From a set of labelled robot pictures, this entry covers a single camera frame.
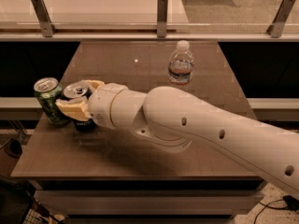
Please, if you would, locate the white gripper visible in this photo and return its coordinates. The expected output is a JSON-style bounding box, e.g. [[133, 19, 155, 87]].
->
[[55, 80, 127, 129]]

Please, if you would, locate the blue pepsi can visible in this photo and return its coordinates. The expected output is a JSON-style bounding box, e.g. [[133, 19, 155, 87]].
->
[[64, 81, 95, 132]]

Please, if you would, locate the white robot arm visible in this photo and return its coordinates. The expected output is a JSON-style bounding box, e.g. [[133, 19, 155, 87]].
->
[[56, 80, 299, 199]]

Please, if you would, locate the green soda can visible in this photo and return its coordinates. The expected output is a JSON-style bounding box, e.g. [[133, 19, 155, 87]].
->
[[34, 77, 70, 126]]

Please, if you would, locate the dark round floor object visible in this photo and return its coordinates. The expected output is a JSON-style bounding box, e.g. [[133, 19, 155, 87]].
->
[[4, 139, 22, 159]]

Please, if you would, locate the clear plastic water bottle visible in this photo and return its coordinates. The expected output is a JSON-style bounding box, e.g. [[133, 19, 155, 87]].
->
[[168, 40, 194, 85]]

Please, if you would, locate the glass railing panel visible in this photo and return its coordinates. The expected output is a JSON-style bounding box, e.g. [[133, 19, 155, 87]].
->
[[0, 0, 299, 28]]

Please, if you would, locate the table lower shelf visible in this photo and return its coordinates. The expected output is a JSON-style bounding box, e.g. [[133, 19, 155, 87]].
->
[[35, 190, 263, 216]]

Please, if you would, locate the left metal railing bracket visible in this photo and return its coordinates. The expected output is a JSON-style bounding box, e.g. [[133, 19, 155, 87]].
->
[[31, 0, 55, 37]]

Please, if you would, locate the metal railing bracket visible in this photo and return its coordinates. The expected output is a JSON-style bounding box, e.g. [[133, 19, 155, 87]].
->
[[266, 0, 296, 38], [157, 0, 168, 37], [31, 0, 55, 37]]

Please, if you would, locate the middle metal railing bracket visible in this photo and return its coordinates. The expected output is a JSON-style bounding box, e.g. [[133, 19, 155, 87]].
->
[[157, 0, 168, 37]]

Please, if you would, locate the black wire basket cart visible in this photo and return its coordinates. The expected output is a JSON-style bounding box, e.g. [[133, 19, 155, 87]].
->
[[0, 176, 64, 224]]

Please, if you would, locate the right metal railing bracket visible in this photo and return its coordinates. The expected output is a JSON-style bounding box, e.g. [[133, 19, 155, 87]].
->
[[266, 0, 296, 38]]

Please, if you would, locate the black power adapter with cable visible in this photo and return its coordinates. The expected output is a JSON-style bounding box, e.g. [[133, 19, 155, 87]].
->
[[253, 195, 299, 224]]

